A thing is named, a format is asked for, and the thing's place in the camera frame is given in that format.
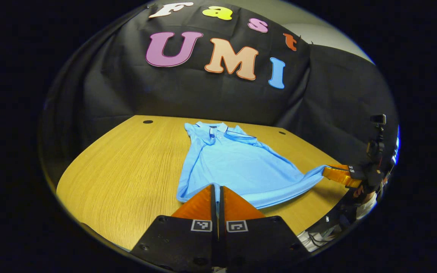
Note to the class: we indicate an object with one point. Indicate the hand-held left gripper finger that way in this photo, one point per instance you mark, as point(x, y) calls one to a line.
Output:
point(222, 212)
point(214, 208)

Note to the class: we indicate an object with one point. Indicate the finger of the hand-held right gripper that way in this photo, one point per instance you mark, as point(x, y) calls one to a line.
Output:
point(340, 175)

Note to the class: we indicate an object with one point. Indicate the light blue T-shirt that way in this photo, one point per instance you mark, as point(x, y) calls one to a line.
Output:
point(233, 167)

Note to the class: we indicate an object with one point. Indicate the person's white clothing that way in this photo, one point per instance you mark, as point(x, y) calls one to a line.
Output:
point(307, 240)

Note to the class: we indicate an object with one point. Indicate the black backdrop cloth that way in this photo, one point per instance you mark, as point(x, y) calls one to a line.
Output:
point(127, 91)

